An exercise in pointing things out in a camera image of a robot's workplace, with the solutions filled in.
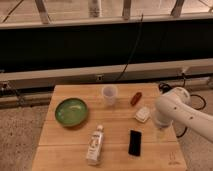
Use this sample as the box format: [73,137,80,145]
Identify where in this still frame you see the black eraser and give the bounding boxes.
[128,130,142,156]

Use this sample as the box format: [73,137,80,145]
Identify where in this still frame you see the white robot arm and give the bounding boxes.
[151,87,213,143]

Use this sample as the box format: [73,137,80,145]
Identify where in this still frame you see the white small box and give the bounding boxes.
[135,106,150,123]

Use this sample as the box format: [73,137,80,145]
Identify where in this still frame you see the brown oblong object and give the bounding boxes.
[130,92,142,106]

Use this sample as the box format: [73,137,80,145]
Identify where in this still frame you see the clear plastic cup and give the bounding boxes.
[101,85,118,106]

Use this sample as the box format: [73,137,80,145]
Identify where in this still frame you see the white plastic bottle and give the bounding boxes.
[86,125,104,165]

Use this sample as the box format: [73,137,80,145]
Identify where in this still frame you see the green bowl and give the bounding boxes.
[55,98,88,127]

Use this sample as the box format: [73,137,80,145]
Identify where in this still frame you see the black floor cable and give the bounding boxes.
[157,73,207,139]

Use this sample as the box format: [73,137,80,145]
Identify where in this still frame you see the black hanging cable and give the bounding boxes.
[114,13,145,82]

